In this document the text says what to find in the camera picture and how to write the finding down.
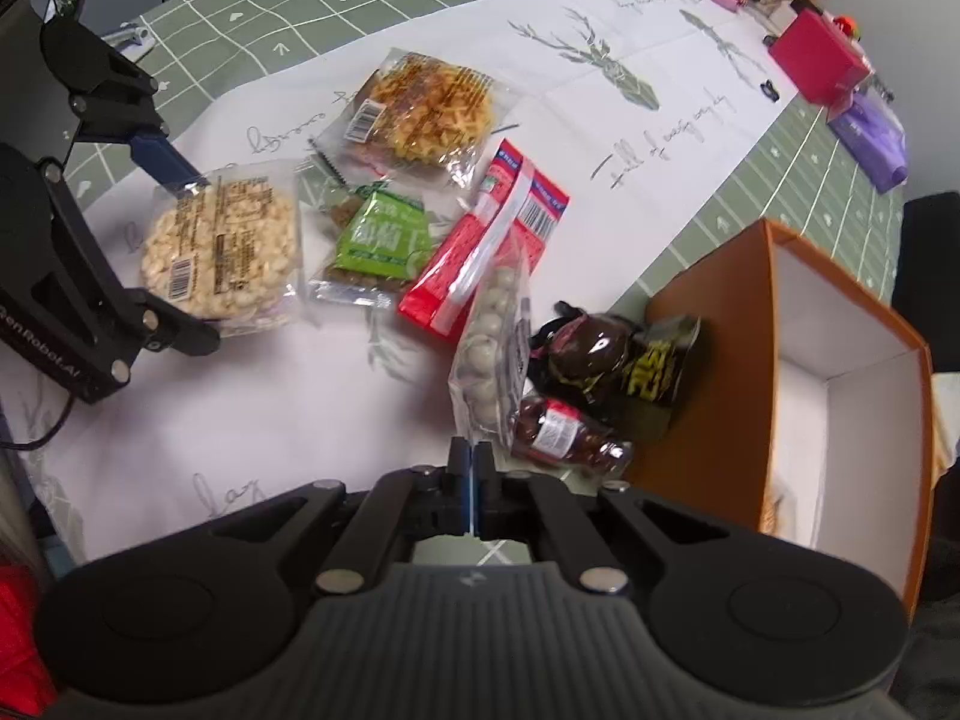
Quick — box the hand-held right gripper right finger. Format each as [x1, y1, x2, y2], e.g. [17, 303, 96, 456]
[474, 441, 732, 593]

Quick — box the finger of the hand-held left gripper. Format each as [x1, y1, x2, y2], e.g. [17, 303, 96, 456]
[30, 159, 222, 385]
[39, 15, 207, 190]

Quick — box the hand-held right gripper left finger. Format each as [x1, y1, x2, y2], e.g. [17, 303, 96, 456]
[202, 436, 472, 595]

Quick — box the small brown packet red label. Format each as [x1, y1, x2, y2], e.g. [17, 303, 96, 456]
[508, 393, 635, 478]

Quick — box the puffed rice cake packet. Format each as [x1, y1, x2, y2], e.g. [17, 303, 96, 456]
[141, 171, 305, 336]

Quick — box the clear packet of round balls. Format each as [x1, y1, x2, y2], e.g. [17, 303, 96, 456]
[448, 262, 535, 445]

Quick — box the black chocolate snack packet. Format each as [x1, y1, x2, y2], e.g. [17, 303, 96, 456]
[529, 300, 704, 443]

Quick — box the green snack packet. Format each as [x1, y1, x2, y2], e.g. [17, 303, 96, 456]
[307, 180, 437, 310]

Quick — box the orange cardboard box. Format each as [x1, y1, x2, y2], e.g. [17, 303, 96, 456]
[621, 216, 936, 622]

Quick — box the red snack packet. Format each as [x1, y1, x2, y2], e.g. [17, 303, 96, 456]
[396, 137, 571, 340]

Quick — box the waffle packet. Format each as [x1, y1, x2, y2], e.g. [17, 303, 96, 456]
[311, 47, 520, 194]

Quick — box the green checked tablecloth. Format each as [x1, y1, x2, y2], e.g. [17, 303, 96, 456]
[60, 0, 913, 361]

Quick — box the red clothing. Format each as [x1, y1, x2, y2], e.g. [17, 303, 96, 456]
[0, 561, 59, 718]

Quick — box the purple tissue pack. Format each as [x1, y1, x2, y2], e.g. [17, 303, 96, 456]
[827, 85, 910, 194]

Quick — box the pink box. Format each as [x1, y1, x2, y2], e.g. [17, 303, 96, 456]
[768, 7, 875, 107]

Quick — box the silver metal bracket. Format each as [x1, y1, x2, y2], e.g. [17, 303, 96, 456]
[100, 22, 155, 55]

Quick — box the black cable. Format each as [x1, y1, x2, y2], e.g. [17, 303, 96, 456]
[0, 388, 80, 453]

